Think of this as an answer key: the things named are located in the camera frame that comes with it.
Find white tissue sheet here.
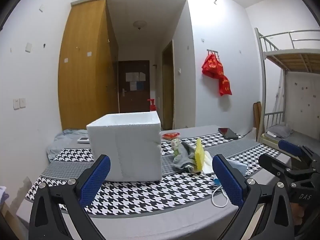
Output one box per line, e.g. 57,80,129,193
202,151,214,174

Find green white tissue pack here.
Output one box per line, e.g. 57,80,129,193
171,138,181,156

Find person's hand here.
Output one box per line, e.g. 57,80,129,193
291,203,305,226

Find blue face mask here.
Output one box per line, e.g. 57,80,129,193
213,159,246,186

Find grey pillow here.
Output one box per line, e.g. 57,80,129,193
267,124,293,138

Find black smartphone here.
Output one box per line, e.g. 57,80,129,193
218,128,239,140

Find white remote control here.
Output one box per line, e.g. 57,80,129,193
77,137,89,144

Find light blue crumpled cloth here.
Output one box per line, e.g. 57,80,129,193
46,129,88,163

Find yellow sponge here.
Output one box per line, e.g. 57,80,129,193
194,138,204,173

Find white styrofoam box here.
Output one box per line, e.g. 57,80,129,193
86,111,162,182

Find grey sock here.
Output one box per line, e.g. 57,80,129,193
172,142,196,173

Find houndstooth table cloth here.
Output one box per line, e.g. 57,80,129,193
25,133,280,217

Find metal bunk bed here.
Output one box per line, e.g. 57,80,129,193
254,28,319,152

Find red snack packet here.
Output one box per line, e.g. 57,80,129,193
162,132,180,140

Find red plastic bag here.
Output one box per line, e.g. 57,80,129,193
202,53,232,96

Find white red pump bottle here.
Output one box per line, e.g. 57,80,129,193
147,99,157,112

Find wooden wardrobe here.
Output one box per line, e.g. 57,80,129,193
58,0,119,129

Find dark brown entrance door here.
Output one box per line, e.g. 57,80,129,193
118,60,150,113

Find wooden side door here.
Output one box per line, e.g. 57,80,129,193
162,41,174,130

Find ceiling lamp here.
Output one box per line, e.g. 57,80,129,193
133,21,147,30

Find white charging cable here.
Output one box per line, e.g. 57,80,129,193
211,184,229,208

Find white wall sockets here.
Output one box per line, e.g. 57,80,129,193
13,98,26,110

